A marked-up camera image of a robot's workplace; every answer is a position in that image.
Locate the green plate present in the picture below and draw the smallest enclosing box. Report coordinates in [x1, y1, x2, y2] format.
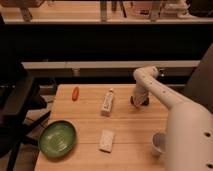
[38, 120, 77, 158]

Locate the dark chair right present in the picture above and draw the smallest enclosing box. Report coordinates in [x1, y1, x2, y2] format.
[182, 43, 213, 114]

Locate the white cup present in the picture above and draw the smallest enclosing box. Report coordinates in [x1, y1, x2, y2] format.
[151, 133, 165, 157]

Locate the white tube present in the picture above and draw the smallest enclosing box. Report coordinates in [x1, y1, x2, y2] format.
[101, 88, 114, 116]

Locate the black chair left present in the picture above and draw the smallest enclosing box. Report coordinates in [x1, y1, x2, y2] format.
[0, 14, 50, 171]

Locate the orange carrot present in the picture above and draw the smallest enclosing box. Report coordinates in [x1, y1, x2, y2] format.
[72, 87, 79, 101]

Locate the grey horizontal rail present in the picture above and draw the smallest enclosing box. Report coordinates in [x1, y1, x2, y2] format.
[22, 60, 200, 69]

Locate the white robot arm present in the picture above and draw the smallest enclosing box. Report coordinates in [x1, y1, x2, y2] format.
[132, 66, 213, 171]

